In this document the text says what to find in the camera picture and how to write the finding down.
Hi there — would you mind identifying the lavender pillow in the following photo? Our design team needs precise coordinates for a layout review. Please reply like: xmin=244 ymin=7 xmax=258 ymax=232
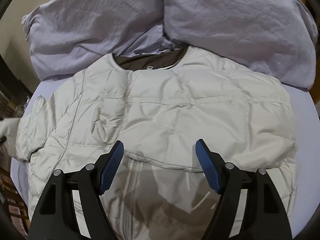
xmin=164 ymin=0 xmax=318 ymax=89
xmin=22 ymin=0 xmax=178 ymax=80

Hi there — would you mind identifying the cream white puffer jacket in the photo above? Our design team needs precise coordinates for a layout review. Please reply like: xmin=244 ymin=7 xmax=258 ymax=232
xmin=1 ymin=47 xmax=297 ymax=239

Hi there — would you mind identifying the left lavender pillow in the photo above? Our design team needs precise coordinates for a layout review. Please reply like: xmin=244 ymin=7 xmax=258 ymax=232
xmin=22 ymin=0 xmax=178 ymax=80

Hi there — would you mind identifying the right lavender pillow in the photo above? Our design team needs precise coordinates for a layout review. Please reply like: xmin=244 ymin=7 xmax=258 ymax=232
xmin=164 ymin=0 xmax=318 ymax=89

